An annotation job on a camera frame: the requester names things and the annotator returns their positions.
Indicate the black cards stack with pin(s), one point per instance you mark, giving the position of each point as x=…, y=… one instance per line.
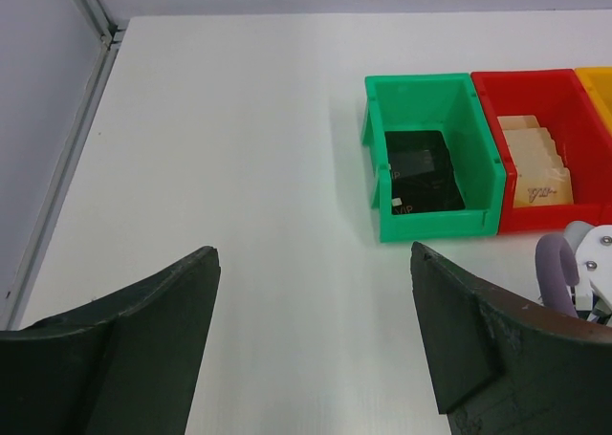
x=422, y=174

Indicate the left aluminium frame post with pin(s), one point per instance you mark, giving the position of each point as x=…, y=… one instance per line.
x=54, y=54

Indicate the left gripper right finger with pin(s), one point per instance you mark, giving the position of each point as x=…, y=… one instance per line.
x=502, y=364

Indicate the yellow plastic bin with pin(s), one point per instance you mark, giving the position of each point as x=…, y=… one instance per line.
x=597, y=82

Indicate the green plastic bin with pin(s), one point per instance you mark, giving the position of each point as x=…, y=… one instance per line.
x=447, y=103

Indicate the red plastic bin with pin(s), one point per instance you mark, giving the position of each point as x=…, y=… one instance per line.
x=561, y=104

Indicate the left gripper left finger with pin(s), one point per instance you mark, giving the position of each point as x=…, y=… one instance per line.
x=126, y=363

